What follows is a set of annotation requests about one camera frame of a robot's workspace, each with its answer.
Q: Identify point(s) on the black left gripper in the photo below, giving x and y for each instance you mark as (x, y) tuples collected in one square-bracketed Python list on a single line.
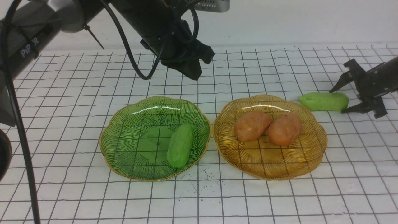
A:
[(172, 43)]

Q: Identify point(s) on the orange potato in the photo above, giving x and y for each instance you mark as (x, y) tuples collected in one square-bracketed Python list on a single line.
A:
[(285, 129), (251, 125)]

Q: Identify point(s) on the green glass plate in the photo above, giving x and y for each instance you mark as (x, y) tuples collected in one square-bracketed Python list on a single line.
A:
[(136, 140)]

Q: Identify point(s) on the green cucumber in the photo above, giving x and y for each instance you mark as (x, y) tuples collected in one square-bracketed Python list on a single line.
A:
[(180, 146), (322, 101)]

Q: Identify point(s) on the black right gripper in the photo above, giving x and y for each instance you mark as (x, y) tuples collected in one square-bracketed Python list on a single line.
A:
[(372, 85)]

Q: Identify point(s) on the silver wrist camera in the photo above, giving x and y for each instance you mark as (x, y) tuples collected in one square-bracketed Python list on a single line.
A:
[(218, 6)]

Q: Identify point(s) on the amber glass plate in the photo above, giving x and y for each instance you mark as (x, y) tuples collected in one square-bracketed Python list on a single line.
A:
[(263, 159)]

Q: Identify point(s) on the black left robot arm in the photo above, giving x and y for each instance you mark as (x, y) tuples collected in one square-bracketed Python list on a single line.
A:
[(26, 31)]

